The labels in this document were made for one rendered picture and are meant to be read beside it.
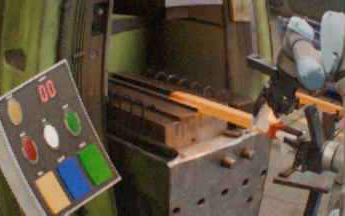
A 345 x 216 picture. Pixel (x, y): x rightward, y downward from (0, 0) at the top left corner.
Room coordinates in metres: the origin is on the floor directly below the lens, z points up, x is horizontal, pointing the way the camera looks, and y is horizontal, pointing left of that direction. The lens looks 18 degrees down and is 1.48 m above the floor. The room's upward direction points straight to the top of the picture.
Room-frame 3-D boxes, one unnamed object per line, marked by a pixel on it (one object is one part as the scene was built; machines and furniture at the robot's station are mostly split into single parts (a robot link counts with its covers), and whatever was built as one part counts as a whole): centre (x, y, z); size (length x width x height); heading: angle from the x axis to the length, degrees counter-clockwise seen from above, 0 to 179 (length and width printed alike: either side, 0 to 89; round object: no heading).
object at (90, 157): (1.11, 0.15, 1.01); 0.07 x 0.05 x 0.07; 156
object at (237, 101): (1.66, -0.16, 0.95); 0.12 x 0.08 x 0.06; 41
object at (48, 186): (0.93, 0.24, 1.01); 0.07 x 0.05 x 0.07; 156
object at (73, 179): (1.02, 0.20, 1.01); 0.07 x 0.05 x 0.07; 156
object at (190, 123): (1.66, 0.08, 0.96); 0.42 x 0.20 x 0.09; 41
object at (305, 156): (1.20, -0.35, 0.98); 0.12 x 0.08 x 0.09; 41
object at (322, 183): (1.73, -0.57, 0.70); 0.40 x 0.30 x 0.02; 139
